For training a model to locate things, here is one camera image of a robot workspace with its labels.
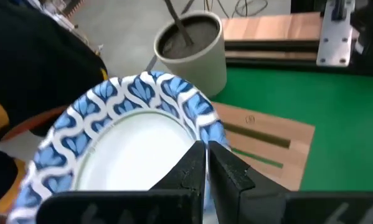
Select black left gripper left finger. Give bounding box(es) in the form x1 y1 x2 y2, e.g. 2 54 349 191
36 140 207 224

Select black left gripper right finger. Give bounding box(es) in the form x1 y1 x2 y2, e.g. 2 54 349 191
208 140 373 224

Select blue patterned paper bowl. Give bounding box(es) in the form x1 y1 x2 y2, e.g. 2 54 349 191
7 70 230 224

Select wooden slatted shelf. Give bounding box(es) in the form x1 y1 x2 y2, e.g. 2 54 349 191
210 101 316 192

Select green table mat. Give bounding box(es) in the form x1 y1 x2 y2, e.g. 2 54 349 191
210 67 373 192

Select white round plant pot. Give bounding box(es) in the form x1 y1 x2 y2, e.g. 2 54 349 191
153 11 228 98

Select small green leafy tree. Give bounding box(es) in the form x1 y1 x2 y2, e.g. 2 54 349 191
164 0 195 47

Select silver metal mounting plate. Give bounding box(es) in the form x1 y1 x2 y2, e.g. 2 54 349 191
316 0 356 68

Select large black object yellow markings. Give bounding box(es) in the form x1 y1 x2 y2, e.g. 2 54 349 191
0 0 109 212

